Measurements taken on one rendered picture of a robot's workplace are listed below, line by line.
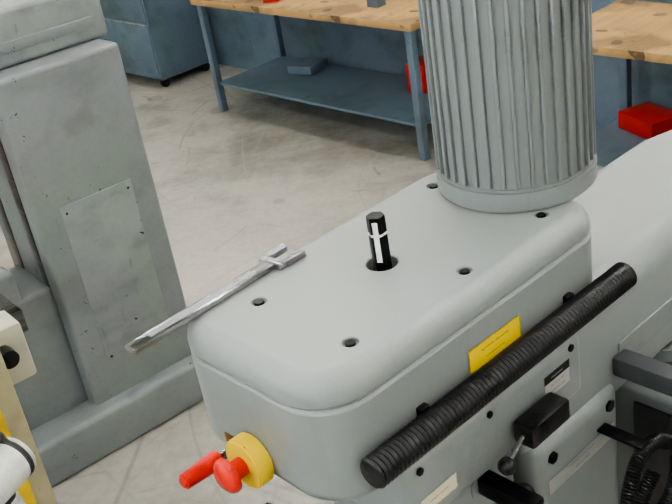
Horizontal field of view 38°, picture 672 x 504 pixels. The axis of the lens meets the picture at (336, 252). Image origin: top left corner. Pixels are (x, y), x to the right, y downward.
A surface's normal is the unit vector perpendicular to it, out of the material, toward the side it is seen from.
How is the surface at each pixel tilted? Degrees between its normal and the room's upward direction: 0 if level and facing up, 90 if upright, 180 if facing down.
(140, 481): 0
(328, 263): 0
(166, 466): 0
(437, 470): 90
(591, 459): 90
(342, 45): 90
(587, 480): 90
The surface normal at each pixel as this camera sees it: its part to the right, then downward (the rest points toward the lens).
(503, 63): -0.17, 0.48
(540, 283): 0.69, 0.25
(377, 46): -0.72, 0.42
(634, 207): -0.15, -0.87
